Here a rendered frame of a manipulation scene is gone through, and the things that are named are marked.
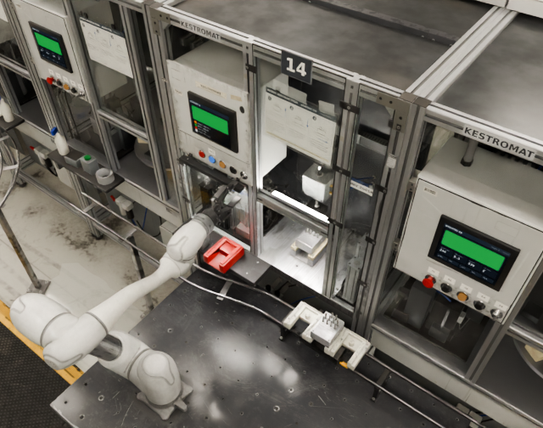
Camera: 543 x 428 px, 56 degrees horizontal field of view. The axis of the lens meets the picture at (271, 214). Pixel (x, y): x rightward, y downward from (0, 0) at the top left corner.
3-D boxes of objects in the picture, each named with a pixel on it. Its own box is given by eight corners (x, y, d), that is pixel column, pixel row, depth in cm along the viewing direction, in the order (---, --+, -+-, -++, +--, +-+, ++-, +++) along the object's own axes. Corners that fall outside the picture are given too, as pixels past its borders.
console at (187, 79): (176, 153, 237) (160, 62, 204) (217, 124, 253) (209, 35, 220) (247, 190, 219) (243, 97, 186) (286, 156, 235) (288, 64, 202)
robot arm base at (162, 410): (171, 428, 217) (170, 422, 213) (136, 397, 226) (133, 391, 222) (200, 395, 227) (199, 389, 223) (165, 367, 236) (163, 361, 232)
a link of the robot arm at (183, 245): (189, 214, 199) (182, 232, 209) (164, 239, 189) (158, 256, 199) (211, 231, 198) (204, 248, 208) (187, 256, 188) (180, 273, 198)
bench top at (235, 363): (52, 408, 227) (49, 404, 224) (211, 260, 286) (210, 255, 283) (342, 685, 164) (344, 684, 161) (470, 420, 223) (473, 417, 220)
